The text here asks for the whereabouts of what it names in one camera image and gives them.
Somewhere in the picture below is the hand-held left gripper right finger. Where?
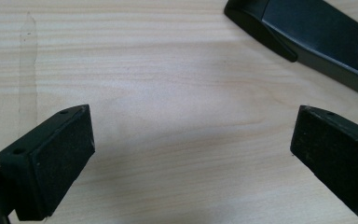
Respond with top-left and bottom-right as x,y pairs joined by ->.
290,105 -> 358,222

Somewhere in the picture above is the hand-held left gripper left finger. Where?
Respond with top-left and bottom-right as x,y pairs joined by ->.
0,104 -> 96,222

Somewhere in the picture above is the black curved plastic object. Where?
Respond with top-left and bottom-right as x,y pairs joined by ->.
223,0 -> 358,103

